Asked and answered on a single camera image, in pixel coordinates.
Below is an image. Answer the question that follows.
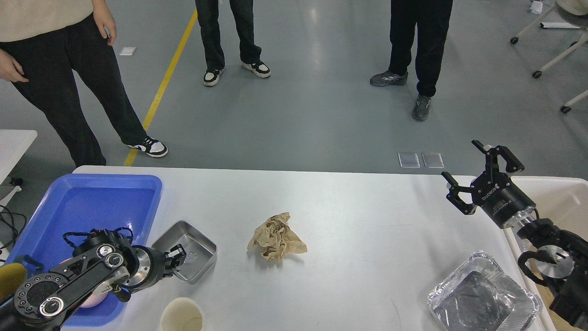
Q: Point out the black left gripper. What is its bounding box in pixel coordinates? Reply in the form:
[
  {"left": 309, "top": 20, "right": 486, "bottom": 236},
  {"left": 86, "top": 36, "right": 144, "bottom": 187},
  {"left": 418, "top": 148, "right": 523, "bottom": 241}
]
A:
[{"left": 122, "top": 244, "right": 187, "bottom": 293}]

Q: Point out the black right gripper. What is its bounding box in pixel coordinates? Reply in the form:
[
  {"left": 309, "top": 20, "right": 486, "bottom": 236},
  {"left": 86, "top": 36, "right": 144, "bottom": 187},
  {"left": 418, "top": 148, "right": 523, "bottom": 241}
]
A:
[{"left": 441, "top": 140, "right": 537, "bottom": 229}]

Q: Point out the square stainless steel dish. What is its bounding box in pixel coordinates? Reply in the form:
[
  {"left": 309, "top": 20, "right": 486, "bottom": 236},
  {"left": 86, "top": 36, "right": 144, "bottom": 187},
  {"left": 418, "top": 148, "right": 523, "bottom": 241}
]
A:
[{"left": 152, "top": 220, "right": 218, "bottom": 285}]

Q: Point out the pink ribbed mug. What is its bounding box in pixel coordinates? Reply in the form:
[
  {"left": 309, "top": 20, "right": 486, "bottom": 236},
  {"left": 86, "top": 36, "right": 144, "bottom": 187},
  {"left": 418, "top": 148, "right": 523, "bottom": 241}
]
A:
[{"left": 80, "top": 282, "right": 108, "bottom": 308}]

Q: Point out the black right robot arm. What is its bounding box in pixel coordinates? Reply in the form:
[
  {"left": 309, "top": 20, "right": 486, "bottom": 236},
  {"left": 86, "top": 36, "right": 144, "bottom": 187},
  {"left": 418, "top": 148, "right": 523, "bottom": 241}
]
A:
[{"left": 442, "top": 140, "right": 588, "bottom": 331}]

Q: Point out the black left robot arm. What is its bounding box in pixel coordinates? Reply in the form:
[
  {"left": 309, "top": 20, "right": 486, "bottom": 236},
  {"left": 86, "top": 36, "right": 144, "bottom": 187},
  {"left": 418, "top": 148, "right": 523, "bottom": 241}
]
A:
[{"left": 1, "top": 228, "right": 187, "bottom": 331}]

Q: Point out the right clear floor plate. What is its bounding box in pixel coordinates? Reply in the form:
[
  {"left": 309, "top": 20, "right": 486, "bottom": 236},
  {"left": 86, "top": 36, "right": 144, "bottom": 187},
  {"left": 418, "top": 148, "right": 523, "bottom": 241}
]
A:
[{"left": 421, "top": 152, "right": 445, "bottom": 168}]

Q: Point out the clear floor plate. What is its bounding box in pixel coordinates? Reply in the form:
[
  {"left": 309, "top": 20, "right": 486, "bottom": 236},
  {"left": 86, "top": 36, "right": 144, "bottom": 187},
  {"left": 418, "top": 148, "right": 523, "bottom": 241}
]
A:
[
  {"left": 421, "top": 152, "right": 445, "bottom": 168},
  {"left": 397, "top": 152, "right": 421, "bottom": 168}
]

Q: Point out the cream paper cup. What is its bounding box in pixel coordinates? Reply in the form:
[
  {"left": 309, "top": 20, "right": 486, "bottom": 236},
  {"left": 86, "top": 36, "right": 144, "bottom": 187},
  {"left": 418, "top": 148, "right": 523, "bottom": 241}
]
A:
[{"left": 160, "top": 297, "right": 206, "bottom": 331}]

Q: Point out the left clear floor plate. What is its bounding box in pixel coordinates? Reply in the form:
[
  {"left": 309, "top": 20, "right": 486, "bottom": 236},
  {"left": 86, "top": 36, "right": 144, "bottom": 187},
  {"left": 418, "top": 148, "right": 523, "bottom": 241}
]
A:
[{"left": 397, "top": 152, "right": 421, "bottom": 168}]

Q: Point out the white plastic bin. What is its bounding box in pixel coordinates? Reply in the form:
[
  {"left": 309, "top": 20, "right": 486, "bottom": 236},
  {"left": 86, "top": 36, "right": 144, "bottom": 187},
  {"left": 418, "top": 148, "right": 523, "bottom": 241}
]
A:
[{"left": 512, "top": 176, "right": 588, "bottom": 331}]

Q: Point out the crumpled brown paper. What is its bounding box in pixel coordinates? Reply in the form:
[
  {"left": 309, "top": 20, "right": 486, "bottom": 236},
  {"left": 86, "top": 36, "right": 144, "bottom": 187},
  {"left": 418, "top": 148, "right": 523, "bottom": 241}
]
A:
[{"left": 247, "top": 212, "right": 307, "bottom": 263}]

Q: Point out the aluminium foil tray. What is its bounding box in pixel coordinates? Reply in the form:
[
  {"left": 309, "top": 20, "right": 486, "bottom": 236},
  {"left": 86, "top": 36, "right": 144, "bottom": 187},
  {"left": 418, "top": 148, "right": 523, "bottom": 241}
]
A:
[{"left": 428, "top": 251, "right": 543, "bottom": 331}]

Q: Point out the blue plastic tray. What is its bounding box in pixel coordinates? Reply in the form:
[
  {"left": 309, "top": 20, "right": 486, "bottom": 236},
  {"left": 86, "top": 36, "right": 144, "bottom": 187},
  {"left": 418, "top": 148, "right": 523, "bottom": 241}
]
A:
[{"left": 0, "top": 173, "right": 163, "bottom": 327}]

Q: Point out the teal HOME mug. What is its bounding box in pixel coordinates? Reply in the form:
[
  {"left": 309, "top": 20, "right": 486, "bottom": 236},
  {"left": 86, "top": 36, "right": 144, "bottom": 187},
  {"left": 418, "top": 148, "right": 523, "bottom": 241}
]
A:
[{"left": 0, "top": 254, "right": 45, "bottom": 306}]

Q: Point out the person with grey shoes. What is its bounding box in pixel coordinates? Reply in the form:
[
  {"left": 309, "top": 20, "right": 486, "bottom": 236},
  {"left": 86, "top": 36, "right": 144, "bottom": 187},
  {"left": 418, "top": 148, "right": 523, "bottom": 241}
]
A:
[{"left": 369, "top": 0, "right": 453, "bottom": 122}]

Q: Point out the white rolling chair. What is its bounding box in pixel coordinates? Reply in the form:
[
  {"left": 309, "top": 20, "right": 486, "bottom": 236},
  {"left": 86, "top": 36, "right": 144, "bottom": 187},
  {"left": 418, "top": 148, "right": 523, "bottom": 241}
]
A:
[{"left": 509, "top": 0, "right": 588, "bottom": 114}]

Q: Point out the person with black-white sneakers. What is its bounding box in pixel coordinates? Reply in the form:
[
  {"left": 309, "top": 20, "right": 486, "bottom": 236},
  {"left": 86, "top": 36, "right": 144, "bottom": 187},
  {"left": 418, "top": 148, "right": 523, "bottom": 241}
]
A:
[{"left": 195, "top": 0, "right": 271, "bottom": 87}]

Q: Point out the person in beige top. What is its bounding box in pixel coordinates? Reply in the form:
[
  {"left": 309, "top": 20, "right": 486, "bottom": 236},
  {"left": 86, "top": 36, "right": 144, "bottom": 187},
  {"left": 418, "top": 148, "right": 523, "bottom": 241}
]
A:
[{"left": 0, "top": 0, "right": 168, "bottom": 167}]

